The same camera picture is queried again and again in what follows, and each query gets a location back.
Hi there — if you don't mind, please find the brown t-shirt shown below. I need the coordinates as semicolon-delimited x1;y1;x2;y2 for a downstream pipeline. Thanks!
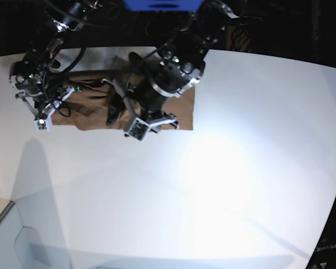
52;68;195;131

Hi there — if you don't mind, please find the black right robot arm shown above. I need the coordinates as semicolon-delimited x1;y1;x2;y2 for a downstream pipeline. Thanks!
9;1;100;131

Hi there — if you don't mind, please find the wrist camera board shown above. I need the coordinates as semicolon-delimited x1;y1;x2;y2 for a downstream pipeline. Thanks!
34;118;52;132
124;117;151;141

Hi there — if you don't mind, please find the blue box overhead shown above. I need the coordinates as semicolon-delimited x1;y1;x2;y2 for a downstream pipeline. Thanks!
124;0;203;12

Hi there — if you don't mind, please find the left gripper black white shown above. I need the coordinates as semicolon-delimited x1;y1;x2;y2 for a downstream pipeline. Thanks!
101;78;179;133

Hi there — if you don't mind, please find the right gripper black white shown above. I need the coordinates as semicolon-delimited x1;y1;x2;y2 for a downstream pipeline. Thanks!
15;86;81;128

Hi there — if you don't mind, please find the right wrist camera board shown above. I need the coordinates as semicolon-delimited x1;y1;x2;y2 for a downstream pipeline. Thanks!
34;118;52;132

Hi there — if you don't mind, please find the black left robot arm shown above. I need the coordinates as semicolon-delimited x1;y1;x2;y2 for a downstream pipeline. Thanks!
102;1;243;141

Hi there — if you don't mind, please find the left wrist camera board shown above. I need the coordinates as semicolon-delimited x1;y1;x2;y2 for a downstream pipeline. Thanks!
124;117;151;141

